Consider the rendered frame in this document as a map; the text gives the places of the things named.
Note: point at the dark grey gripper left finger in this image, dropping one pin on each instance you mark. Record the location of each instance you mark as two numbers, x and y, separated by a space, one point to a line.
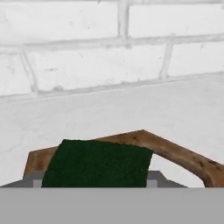
31 180

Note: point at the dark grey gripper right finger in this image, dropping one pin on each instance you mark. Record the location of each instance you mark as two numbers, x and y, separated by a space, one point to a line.
157 179

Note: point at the dark green sponge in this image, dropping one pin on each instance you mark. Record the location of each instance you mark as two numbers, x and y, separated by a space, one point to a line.
99 163

